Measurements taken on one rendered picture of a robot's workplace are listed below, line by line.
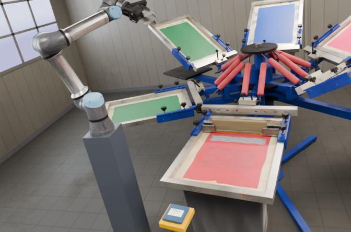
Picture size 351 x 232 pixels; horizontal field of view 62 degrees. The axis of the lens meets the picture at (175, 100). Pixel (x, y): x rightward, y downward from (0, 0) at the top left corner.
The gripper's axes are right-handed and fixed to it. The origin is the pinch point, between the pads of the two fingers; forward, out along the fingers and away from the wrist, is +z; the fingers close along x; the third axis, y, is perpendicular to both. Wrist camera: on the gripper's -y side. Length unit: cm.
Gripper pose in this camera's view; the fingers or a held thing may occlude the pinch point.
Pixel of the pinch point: (155, 19)
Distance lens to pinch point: 184.9
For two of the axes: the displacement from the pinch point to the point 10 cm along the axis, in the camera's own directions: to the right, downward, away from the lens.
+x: 1.7, -5.6, -8.1
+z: 8.8, 4.6, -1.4
